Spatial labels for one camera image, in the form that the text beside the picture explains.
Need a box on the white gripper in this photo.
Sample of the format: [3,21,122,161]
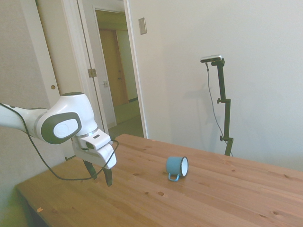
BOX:
[71,136,117,188]

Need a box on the white door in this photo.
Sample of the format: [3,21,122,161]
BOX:
[35,0,106,133]

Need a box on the blue enamel mug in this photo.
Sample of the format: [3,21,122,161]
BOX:
[165,156,190,183]

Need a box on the brown hallway door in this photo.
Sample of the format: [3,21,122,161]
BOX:
[99,28,130,107]

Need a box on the beige wall switch plate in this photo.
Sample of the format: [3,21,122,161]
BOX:
[138,17,147,35]

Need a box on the silver exterior camera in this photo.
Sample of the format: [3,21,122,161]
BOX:
[200,54,223,64]

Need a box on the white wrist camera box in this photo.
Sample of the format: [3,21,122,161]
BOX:
[80,129,112,150]

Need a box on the black camera stand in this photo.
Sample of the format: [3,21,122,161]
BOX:
[205,61,234,157]
[211,59,235,157]

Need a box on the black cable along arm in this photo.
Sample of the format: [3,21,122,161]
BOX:
[0,102,120,182]

